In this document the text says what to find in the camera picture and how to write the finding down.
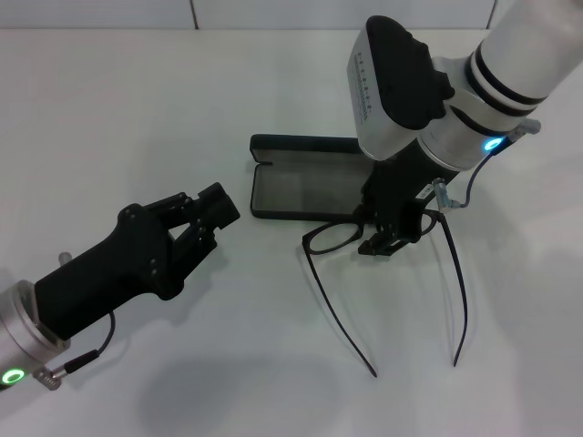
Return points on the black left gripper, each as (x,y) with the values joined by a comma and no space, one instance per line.
(114,268)

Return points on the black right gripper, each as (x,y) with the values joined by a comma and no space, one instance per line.
(401,191)

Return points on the black glasses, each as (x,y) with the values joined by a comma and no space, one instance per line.
(307,241)

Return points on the black glasses case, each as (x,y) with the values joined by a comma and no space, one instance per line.
(296,191)

